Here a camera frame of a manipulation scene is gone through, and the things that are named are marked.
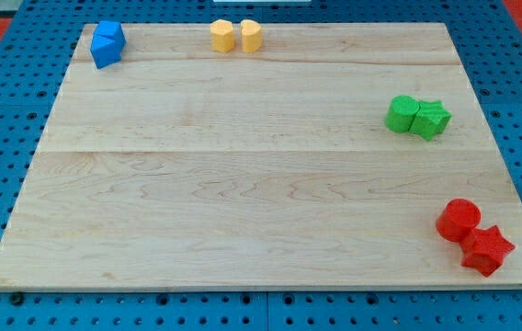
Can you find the red star block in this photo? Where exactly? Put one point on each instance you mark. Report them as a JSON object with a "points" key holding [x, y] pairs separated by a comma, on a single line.
{"points": [[485, 250]]}

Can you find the wooden board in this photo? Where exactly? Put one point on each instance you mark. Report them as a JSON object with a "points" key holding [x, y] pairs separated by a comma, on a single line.
{"points": [[184, 169]]}

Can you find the blue cube block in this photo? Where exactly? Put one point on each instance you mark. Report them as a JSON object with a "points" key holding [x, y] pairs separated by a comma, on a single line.
{"points": [[111, 30]]}

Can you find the red cylinder block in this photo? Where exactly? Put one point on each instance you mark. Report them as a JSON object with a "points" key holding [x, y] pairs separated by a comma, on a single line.
{"points": [[457, 219]]}

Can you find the yellow heart block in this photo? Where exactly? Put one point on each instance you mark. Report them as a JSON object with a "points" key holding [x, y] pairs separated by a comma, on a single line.
{"points": [[251, 35]]}

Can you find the blue triangle block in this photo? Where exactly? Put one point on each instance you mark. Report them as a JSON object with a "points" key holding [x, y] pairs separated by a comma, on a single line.
{"points": [[105, 51]]}

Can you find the yellow pentagon block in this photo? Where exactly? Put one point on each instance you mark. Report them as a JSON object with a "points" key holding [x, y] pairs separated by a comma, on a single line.
{"points": [[222, 35]]}

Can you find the green star block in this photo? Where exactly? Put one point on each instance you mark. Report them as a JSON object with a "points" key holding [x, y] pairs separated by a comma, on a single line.
{"points": [[430, 120]]}

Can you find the green cylinder block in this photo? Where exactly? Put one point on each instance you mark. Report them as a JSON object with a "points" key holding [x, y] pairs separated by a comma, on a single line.
{"points": [[401, 113]]}

